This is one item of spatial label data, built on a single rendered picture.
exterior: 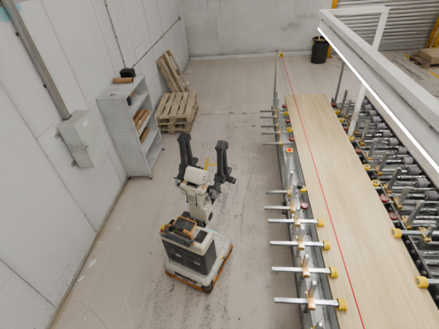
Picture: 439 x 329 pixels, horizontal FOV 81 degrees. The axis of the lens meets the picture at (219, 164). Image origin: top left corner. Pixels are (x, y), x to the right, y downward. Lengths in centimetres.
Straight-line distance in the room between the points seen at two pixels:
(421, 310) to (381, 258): 42
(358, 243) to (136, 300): 247
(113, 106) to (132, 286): 243
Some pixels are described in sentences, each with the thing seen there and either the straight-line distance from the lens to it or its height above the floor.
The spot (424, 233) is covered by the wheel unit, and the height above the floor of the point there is 98.
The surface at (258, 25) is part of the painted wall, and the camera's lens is 981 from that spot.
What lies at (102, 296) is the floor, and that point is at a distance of 370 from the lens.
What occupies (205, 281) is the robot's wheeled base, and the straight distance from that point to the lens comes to 310.
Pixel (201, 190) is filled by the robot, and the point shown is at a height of 124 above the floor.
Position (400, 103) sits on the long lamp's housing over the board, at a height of 238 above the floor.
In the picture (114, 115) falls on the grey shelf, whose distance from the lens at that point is 418.
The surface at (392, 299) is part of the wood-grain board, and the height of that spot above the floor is 90.
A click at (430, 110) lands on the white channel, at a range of 141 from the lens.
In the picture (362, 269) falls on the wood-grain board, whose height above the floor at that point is 90.
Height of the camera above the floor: 304
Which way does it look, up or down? 40 degrees down
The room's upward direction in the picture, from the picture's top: 6 degrees counter-clockwise
